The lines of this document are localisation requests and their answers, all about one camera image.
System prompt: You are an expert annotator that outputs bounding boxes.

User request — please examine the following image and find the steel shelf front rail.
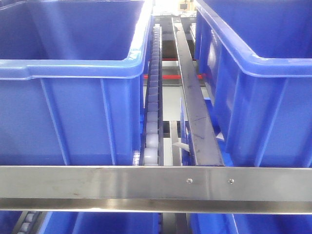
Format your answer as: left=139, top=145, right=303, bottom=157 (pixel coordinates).
left=0, top=166, right=312, bottom=214

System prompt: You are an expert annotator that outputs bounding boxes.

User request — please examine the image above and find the large blue bin left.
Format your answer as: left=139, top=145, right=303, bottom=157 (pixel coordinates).
left=0, top=0, right=152, bottom=165

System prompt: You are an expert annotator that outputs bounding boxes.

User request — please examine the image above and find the blue bin lower left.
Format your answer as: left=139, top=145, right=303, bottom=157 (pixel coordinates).
left=0, top=211, right=160, bottom=234

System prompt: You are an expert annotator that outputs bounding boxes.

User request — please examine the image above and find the dark steel divider rail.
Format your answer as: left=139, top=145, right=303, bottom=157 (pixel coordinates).
left=172, top=17, right=224, bottom=166

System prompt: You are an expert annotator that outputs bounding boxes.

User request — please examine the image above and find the blue bin lower right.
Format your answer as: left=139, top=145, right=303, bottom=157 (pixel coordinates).
left=191, top=214, right=312, bottom=234

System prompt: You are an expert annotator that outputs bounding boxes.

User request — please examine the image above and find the lower roller track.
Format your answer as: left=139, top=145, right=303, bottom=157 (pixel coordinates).
left=11, top=211, right=47, bottom=234

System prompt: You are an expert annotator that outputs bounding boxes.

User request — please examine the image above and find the large blue bin right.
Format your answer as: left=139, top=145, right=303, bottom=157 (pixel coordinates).
left=195, top=0, right=312, bottom=168

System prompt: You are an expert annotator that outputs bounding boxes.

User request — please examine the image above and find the large blue bin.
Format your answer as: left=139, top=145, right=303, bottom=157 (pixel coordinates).
left=195, top=0, right=312, bottom=168
left=0, top=0, right=152, bottom=165

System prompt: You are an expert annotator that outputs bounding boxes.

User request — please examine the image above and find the white roller conveyor track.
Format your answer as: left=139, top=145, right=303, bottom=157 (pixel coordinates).
left=140, top=24, right=163, bottom=166

